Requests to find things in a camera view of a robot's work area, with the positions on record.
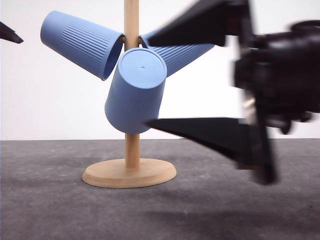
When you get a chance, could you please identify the wooden cup tree stand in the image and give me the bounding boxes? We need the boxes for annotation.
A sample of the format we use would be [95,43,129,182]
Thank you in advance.
[82,0,177,189]

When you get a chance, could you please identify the blue ribbed cup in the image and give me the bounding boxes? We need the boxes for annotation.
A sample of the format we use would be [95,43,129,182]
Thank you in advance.
[139,32,215,76]
[104,47,168,134]
[41,10,125,81]

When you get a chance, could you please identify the grey table mat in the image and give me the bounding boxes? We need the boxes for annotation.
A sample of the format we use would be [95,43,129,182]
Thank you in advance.
[0,138,320,240]

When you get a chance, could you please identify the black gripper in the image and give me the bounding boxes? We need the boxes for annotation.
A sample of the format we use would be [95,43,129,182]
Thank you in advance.
[232,0,320,186]

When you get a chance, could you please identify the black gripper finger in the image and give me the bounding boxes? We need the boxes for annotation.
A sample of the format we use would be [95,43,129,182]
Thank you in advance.
[0,21,24,44]
[145,117,251,170]
[147,0,250,47]

